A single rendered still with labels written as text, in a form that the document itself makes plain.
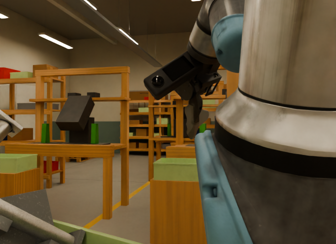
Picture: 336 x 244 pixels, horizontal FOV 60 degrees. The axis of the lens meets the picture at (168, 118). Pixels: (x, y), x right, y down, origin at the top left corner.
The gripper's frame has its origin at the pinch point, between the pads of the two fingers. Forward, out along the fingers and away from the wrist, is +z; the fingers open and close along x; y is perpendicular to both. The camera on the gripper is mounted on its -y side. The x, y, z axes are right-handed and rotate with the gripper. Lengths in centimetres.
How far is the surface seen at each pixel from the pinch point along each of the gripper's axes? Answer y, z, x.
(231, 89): 50, 19, 11
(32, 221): -33.9, 6.5, -4.9
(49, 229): -31.8, 8.5, -7.0
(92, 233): -25.2, 10.6, -11.3
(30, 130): 87, 450, 344
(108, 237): -23.7, 7.8, -14.2
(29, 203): -32.4, 10.7, 0.4
